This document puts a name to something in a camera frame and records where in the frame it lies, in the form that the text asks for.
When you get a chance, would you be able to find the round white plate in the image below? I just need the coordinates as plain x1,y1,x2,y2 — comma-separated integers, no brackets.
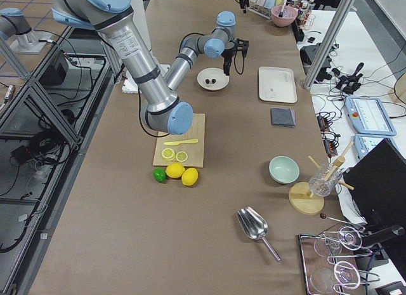
197,67,230,91

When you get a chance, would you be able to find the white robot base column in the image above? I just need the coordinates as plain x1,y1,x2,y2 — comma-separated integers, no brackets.
111,0,171,96

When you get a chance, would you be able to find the white rabbit tray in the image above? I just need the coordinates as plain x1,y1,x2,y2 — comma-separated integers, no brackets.
258,67,298,103

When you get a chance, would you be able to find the light blue upturned cup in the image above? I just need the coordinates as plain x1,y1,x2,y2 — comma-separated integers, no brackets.
263,0,275,10

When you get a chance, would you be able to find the black muddler in bowl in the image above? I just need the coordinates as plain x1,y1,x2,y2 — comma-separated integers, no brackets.
278,0,287,18

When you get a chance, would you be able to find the pink ribbed bowl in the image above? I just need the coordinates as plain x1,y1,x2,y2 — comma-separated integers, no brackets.
271,6,298,27

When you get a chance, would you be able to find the grey folded cloth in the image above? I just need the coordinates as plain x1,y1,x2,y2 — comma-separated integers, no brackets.
270,108,296,128

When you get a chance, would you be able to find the yellow plastic knife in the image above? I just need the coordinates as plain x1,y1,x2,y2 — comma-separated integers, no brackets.
163,138,199,146

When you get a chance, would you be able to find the bamboo cutting board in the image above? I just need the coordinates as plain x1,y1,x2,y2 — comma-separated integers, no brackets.
152,114,206,168

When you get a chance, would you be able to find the lower lemon slice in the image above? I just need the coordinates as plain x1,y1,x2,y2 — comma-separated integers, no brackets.
175,151,188,162

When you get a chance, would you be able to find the lemon slice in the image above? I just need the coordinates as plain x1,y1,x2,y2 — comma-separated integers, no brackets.
175,151,188,162
161,148,176,161

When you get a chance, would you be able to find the upper lemon slice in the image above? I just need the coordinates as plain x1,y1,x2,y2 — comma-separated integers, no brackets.
161,148,176,161

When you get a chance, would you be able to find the round yellow lemon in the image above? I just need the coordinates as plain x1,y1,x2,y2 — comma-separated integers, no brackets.
165,162,185,179

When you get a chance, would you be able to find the oval yellow lemon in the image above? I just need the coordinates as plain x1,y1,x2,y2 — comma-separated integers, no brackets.
181,167,199,186

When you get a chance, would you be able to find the mint green bowl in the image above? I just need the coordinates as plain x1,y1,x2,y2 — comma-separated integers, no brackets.
268,156,299,185

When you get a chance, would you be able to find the green lime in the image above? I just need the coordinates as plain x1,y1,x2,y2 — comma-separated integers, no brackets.
153,168,166,183

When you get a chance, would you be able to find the blue teach pendant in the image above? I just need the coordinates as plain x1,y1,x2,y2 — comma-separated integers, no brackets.
344,96,397,136
353,134,385,160

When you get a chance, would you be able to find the clear cut glass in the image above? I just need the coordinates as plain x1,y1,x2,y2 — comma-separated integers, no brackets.
309,163,343,197

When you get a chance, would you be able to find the wooden glass stand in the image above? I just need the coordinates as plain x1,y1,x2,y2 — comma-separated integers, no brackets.
289,141,355,215

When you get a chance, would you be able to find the steel scoop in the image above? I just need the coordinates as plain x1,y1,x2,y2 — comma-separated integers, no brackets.
236,206,282,262

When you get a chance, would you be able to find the black monitor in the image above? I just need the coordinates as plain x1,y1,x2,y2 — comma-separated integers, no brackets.
341,138,406,245

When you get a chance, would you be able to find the white wire cup rack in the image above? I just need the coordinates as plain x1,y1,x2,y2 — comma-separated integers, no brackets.
247,4,271,19

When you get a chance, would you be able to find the copper wire bottle rack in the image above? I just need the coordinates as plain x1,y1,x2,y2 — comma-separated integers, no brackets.
296,8,315,32

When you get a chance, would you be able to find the aluminium frame post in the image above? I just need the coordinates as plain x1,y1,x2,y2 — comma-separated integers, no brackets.
303,0,355,91

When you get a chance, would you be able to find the chrome wire glass rack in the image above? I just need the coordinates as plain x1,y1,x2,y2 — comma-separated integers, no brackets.
297,219,380,294

